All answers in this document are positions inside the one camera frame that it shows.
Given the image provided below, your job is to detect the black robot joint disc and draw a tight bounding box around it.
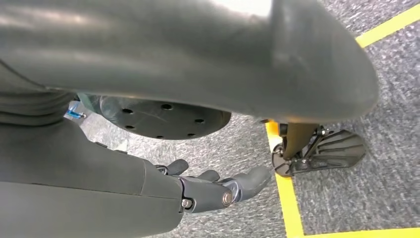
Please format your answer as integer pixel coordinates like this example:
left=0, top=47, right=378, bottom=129
left=98, top=96, right=233, bottom=141

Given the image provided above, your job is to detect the yellow floor tape square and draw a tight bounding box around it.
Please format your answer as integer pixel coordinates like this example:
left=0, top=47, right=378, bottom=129
left=264, top=2, right=420, bottom=238

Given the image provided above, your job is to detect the dark robot shin strut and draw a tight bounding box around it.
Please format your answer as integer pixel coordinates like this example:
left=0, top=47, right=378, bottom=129
left=281, top=122, right=319, bottom=162

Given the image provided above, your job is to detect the black robot foot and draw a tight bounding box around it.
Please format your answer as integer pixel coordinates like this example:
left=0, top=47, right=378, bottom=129
left=271, top=128, right=367, bottom=179

